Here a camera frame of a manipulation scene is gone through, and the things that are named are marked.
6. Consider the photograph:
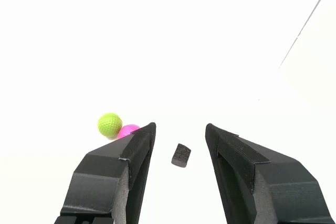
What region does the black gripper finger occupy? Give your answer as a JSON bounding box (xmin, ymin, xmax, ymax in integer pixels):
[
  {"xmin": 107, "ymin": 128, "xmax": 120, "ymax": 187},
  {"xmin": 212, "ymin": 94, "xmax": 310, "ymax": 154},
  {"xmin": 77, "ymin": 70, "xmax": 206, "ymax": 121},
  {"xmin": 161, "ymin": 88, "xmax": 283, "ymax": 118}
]
[
  {"xmin": 205, "ymin": 123, "xmax": 336, "ymax": 224},
  {"xmin": 54, "ymin": 122, "xmax": 157, "ymax": 224}
]

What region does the black foam box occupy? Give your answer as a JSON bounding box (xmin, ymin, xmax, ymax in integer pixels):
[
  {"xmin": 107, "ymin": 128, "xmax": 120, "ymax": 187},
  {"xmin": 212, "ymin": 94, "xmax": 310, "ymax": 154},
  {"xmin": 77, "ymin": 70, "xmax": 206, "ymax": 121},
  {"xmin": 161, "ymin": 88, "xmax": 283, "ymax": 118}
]
[{"xmin": 171, "ymin": 143, "xmax": 192, "ymax": 169}]

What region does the green golf ball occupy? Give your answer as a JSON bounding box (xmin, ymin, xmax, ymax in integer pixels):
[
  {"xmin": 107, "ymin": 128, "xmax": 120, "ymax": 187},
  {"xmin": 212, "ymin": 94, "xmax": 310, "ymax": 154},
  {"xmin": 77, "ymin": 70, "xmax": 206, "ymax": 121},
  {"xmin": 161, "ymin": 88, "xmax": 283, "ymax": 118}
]
[{"xmin": 97, "ymin": 112, "xmax": 123, "ymax": 138}]

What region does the pink golf ball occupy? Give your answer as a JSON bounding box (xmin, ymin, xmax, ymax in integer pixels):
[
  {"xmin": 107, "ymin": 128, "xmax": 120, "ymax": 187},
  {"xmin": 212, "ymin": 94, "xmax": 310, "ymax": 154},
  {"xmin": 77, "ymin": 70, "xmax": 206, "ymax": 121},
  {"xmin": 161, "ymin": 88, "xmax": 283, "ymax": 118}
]
[{"xmin": 117, "ymin": 124, "xmax": 141, "ymax": 140}]

